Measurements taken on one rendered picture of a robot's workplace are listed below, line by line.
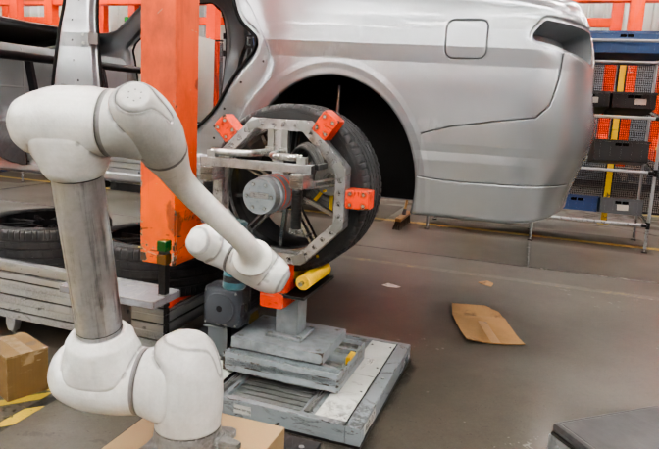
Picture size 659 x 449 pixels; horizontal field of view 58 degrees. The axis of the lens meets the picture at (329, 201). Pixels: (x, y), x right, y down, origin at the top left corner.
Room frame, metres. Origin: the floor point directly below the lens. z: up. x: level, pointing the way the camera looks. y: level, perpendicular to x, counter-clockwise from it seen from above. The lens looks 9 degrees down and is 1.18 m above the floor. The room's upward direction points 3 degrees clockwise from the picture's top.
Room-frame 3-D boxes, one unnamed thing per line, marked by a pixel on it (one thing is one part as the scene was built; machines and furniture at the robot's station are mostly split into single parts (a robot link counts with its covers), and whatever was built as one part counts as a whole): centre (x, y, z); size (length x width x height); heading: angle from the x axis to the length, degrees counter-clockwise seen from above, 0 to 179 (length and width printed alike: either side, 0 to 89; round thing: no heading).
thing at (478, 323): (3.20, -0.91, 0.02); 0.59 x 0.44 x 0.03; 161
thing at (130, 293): (2.20, 0.79, 0.44); 0.43 x 0.17 x 0.03; 71
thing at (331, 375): (2.39, 0.11, 0.13); 0.50 x 0.36 x 0.10; 71
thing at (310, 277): (2.30, 0.05, 0.51); 0.29 x 0.06 x 0.06; 161
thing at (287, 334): (2.40, 0.14, 0.32); 0.40 x 0.30 x 0.28; 71
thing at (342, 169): (2.24, 0.19, 0.85); 0.54 x 0.07 x 0.54; 71
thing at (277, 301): (2.28, 0.18, 0.48); 0.16 x 0.12 x 0.17; 161
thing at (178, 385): (1.30, 0.32, 0.53); 0.18 x 0.16 x 0.22; 86
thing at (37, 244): (3.15, 1.52, 0.39); 0.66 x 0.66 x 0.24
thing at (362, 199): (2.14, -0.11, 0.85); 0.09 x 0.08 x 0.07; 71
